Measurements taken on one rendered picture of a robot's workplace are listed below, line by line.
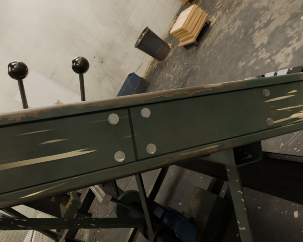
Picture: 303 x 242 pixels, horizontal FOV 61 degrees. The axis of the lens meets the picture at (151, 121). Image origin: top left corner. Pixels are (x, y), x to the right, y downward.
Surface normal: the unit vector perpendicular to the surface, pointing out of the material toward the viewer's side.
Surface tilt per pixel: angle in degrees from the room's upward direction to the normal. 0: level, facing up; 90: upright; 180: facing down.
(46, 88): 90
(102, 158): 90
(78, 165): 90
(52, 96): 90
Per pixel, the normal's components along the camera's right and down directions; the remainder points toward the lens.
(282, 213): -0.81, -0.48
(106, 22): 0.31, 0.13
